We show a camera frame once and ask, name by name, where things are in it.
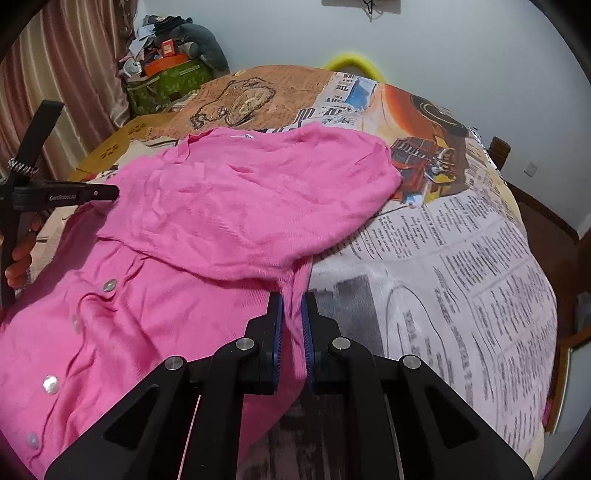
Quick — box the pink knit button cardigan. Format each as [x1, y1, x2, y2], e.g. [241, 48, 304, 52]
[1, 123, 401, 478]

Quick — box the person's left hand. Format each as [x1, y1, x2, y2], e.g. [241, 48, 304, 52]
[5, 213, 44, 290]

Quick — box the wooden folding lap table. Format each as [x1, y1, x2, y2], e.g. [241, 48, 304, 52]
[68, 113, 175, 182]

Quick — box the newspaper print bed sheet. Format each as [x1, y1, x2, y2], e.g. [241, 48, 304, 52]
[27, 64, 560, 480]

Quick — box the striped red beige curtain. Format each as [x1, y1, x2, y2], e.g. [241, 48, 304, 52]
[1, 1, 137, 180]

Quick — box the green patterned storage box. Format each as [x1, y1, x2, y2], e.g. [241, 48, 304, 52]
[126, 60, 213, 116]

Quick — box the clutter pile of papers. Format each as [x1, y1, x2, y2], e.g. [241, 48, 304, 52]
[118, 15, 192, 81]

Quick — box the orange box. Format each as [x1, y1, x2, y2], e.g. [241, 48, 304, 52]
[144, 53, 189, 77]

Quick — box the white wall outlet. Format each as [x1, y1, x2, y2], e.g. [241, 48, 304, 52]
[524, 163, 538, 177]

